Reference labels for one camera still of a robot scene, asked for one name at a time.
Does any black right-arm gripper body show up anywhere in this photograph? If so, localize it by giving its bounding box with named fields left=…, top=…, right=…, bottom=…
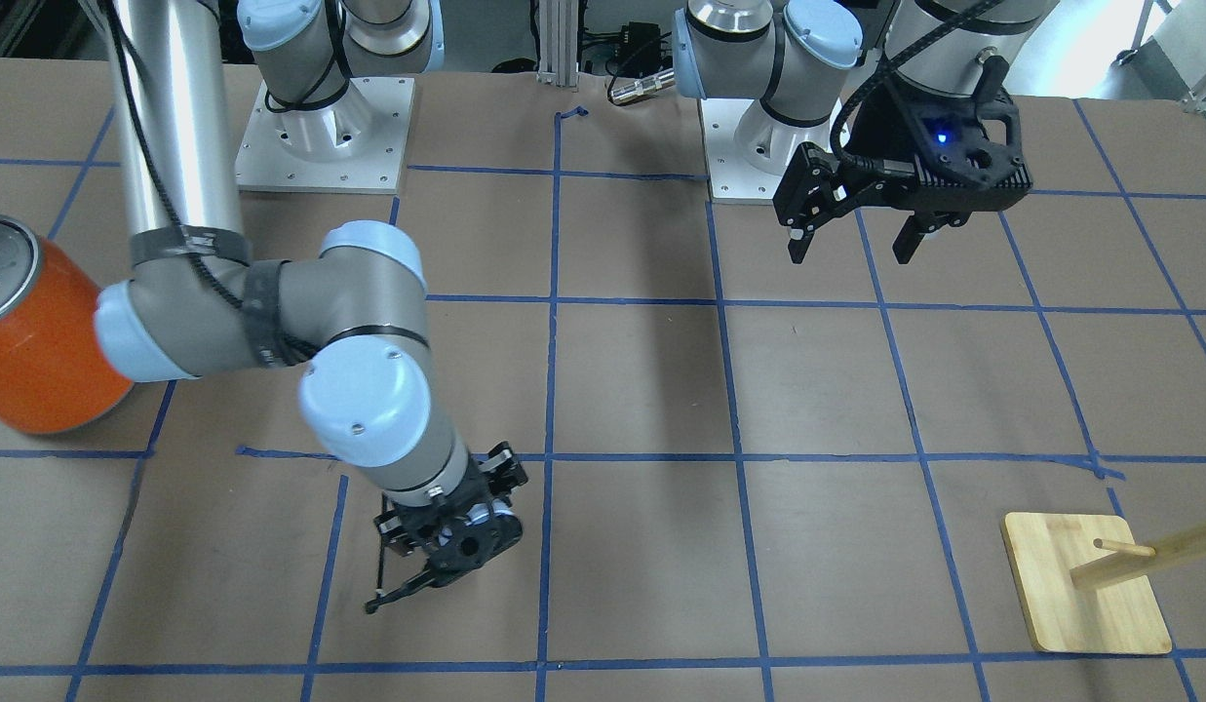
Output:
left=371, top=441, right=528, bottom=591

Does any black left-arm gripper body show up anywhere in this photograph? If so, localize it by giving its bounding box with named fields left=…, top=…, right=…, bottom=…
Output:
left=838, top=80, right=1034, bottom=213

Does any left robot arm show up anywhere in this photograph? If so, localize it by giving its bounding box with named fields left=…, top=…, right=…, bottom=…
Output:
left=671, top=1, right=1054, bottom=265

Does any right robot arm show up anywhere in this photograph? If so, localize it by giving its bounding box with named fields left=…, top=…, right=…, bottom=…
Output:
left=82, top=1, right=527, bottom=610

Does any wooden cup rack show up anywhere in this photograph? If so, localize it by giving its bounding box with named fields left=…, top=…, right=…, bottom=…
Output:
left=994, top=511, right=1206, bottom=656

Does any orange round container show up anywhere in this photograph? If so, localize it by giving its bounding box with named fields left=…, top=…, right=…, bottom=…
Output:
left=0, top=213, right=134, bottom=435

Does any aluminium frame post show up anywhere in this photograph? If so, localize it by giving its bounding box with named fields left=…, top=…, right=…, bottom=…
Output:
left=535, top=0, right=580, bottom=92

